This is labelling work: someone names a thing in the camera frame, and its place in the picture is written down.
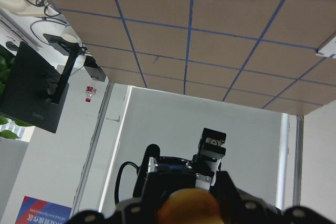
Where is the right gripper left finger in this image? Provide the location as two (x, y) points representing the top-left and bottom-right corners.
(67, 198), (148, 224)

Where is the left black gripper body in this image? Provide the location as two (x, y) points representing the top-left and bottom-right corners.
(131, 144), (224, 206)

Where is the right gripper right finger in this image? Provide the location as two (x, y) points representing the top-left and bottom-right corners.
(215, 171), (333, 223)

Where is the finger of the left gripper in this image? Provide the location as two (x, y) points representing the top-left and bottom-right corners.
(197, 128), (227, 166)

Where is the yellow push button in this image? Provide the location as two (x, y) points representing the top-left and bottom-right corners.
(156, 188), (224, 223)

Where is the blue red sign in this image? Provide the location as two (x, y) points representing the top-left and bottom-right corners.
(15, 196), (71, 224)

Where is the red cap bottle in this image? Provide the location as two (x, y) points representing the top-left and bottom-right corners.
(85, 86), (96, 102)

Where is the black monitor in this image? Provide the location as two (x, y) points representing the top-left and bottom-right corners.
(14, 36), (81, 133)

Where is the white paper cup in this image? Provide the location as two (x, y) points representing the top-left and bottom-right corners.
(61, 34), (80, 43)

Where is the green plant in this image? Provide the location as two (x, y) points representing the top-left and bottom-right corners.
(1, 46), (33, 142)

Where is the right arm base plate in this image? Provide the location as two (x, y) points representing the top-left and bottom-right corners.
(316, 33), (336, 59)

